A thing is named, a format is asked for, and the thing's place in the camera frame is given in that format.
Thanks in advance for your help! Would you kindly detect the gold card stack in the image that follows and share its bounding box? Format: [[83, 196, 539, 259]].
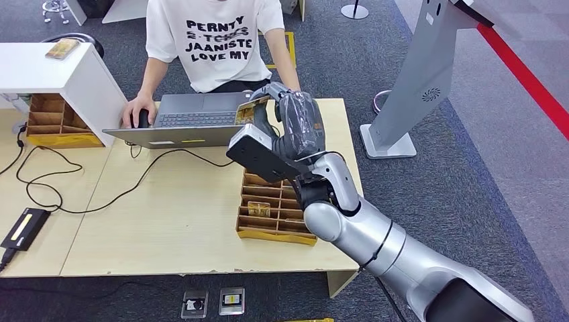
[[46, 39, 81, 61]]

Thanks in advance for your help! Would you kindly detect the black adapter yellow label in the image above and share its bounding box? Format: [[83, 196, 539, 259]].
[[1, 207, 52, 252]]

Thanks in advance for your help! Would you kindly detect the chrome chair base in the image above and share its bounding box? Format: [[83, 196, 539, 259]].
[[42, 0, 72, 25]]

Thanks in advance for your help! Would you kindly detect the light wood table leg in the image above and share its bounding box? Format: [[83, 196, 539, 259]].
[[326, 270, 360, 299]]

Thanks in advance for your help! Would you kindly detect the white cabinet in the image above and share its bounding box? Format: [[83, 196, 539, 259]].
[[66, 0, 148, 27]]

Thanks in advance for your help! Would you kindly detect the black adapter input cable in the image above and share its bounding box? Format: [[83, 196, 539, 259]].
[[0, 248, 19, 273]]

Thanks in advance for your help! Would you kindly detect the cardboard card organizer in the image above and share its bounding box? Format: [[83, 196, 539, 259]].
[[25, 93, 105, 149], [236, 168, 319, 247]]

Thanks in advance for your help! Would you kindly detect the floor socket plate yellow label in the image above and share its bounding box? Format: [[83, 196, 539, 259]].
[[218, 287, 246, 317]]

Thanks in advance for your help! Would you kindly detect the beige board stand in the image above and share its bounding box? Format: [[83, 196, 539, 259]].
[[278, 0, 307, 23]]

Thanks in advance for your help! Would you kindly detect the red barrier belt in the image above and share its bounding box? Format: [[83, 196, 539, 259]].
[[475, 22, 569, 143]]

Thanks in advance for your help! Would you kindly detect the black round stool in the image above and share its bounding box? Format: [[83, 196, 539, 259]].
[[42, 33, 106, 60]]

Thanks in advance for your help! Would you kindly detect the gold ID card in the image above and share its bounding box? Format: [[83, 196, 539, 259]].
[[234, 97, 270, 126]]

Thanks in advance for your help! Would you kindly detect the grey kiosk stand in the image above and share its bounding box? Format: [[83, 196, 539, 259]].
[[359, 0, 495, 160]]

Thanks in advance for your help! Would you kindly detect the grey stanchion base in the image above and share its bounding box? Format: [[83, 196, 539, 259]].
[[340, 0, 370, 21]]

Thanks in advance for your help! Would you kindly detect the black cable with plug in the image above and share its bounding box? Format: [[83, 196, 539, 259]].
[[0, 125, 28, 176]]

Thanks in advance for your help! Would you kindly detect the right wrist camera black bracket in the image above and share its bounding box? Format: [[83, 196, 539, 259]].
[[225, 123, 312, 184]]

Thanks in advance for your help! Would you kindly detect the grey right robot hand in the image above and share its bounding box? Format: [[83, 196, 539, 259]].
[[248, 82, 325, 161]]

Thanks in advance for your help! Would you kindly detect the person's right hand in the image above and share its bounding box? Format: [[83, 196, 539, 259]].
[[122, 92, 157, 129]]

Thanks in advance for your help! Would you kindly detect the white desk shelf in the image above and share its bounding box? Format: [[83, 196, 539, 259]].
[[0, 43, 130, 148]]

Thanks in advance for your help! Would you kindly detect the long black power cable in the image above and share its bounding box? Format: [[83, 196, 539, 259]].
[[16, 146, 236, 215]]

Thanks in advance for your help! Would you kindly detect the grey laptop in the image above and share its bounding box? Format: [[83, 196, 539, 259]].
[[102, 91, 254, 150]]

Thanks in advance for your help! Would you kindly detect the steel floor socket plate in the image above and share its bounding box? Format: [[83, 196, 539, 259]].
[[180, 290, 209, 319]]

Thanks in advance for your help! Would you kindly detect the metal ring base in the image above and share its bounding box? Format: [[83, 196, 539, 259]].
[[372, 90, 392, 115]]

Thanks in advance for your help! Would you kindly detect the gold room key card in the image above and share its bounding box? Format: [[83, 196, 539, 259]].
[[247, 201, 271, 219]]

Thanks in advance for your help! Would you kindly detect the person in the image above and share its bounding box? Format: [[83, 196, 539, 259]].
[[122, 0, 303, 129]]

